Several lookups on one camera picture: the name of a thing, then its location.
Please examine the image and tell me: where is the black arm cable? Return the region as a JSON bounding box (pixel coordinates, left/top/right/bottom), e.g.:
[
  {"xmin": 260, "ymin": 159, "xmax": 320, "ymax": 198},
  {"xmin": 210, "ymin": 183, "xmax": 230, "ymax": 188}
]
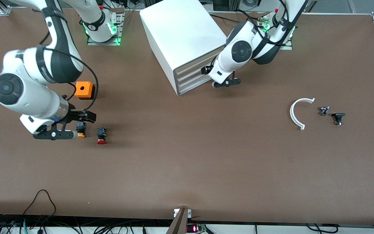
[
  {"xmin": 39, "ymin": 32, "xmax": 99, "ymax": 111},
  {"xmin": 237, "ymin": 0, "xmax": 293, "ymax": 46}
]

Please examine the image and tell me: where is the yellow push button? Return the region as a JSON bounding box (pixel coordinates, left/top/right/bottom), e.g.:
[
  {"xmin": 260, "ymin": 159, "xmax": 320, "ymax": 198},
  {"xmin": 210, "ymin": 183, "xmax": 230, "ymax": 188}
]
[{"xmin": 76, "ymin": 122, "xmax": 87, "ymax": 139}]

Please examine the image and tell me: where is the black cable on table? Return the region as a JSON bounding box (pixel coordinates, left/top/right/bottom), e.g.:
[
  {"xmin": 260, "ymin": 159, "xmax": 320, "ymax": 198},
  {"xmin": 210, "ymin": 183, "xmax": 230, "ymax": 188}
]
[{"xmin": 209, "ymin": 10, "xmax": 259, "ymax": 27}]

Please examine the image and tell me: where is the black button component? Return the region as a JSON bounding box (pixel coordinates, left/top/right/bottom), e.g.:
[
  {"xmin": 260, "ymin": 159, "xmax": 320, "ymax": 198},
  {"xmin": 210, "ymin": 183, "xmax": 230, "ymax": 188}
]
[{"xmin": 331, "ymin": 112, "xmax": 346, "ymax": 126}]

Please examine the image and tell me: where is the circuit board with red display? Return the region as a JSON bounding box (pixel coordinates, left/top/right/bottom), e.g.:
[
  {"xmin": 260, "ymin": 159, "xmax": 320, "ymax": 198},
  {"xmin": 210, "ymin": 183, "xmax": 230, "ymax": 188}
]
[{"xmin": 186, "ymin": 224, "xmax": 207, "ymax": 233}]

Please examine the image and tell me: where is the orange box with hole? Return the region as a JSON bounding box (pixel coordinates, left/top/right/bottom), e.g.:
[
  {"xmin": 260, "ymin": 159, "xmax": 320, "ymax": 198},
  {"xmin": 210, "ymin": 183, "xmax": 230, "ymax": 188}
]
[{"xmin": 74, "ymin": 81, "xmax": 95, "ymax": 100}]

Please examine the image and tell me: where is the black looped cable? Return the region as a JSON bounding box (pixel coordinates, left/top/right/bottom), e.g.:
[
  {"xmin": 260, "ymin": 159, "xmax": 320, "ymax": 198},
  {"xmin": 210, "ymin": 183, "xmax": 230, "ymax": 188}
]
[{"xmin": 23, "ymin": 189, "xmax": 57, "ymax": 225}]

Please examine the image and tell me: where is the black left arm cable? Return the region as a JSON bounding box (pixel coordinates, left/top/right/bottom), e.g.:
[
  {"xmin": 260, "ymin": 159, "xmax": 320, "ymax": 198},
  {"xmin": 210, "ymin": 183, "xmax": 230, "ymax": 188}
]
[{"xmin": 237, "ymin": 0, "xmax": 293, "ymax": 46}]

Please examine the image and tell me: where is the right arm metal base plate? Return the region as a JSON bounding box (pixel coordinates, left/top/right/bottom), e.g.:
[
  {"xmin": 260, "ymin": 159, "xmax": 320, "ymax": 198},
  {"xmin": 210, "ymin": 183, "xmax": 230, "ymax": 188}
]
[{"xmin": 86, "ymin": 8, "xmax": 123, "ymax": 46}]

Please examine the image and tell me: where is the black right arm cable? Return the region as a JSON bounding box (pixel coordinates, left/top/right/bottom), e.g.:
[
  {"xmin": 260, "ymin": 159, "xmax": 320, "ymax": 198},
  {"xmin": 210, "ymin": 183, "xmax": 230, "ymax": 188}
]
[{"xmin": 39, "ymin": 32, "xmax": 99, "ymax": 111}]

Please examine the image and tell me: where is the white curved plastic arc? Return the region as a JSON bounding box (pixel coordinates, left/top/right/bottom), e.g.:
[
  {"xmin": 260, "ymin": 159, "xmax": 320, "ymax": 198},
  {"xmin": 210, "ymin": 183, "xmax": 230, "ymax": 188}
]
[{"xmin": 290, "ymin": 97, "xmax": 316, "ymax": 131}]

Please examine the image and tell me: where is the red push button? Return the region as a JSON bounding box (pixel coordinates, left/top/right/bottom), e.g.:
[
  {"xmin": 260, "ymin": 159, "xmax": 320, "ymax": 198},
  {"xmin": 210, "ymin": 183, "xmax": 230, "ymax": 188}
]
[{"xmin": 96, "ymin": 128, "xmax": 107, "ymax": 145}]

